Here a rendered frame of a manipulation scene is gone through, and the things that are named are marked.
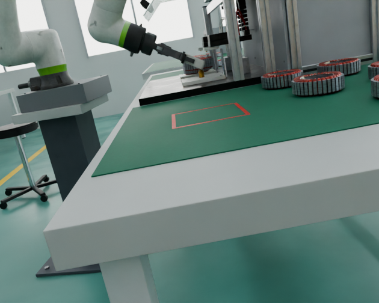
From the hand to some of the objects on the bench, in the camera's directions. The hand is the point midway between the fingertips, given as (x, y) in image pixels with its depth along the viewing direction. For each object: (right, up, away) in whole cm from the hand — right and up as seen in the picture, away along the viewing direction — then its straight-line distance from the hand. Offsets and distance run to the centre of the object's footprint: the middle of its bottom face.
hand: (197, 62), depth 129 cm
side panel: (+43, -6, -17) cm, 46 cm away
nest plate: (+2, -6, +2) cm, 7 cm away
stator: (+26, -18, -47) cm, 57 cm away
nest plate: (+1, +1, +25) cm, 25 cm away
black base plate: (+3, -4, +14) cm, 15 cm away
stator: (+39, -10, -29) cm, 49 cm away
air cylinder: (+16, -3, +2) cm, 16 cm away
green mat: (+28, -18, -48) cm, 58 cm away
